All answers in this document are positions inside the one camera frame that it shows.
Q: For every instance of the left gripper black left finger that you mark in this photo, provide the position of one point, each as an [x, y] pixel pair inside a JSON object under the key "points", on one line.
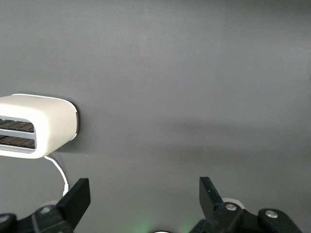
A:
{"points": [[70, 206]]}

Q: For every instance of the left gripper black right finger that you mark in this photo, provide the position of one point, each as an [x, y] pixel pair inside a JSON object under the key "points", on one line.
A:
{"points": [[211, 201]]}

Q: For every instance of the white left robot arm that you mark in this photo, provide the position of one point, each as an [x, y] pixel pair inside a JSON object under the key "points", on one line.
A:
{"points": [[164, 231]]}

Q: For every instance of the white toaster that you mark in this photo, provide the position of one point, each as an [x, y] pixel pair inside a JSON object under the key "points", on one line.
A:
{"points": [[53, 121]]}

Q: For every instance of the dark grey table cover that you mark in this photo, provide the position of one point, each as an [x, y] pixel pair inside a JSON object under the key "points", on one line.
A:
{"points": [[182, 85]]}

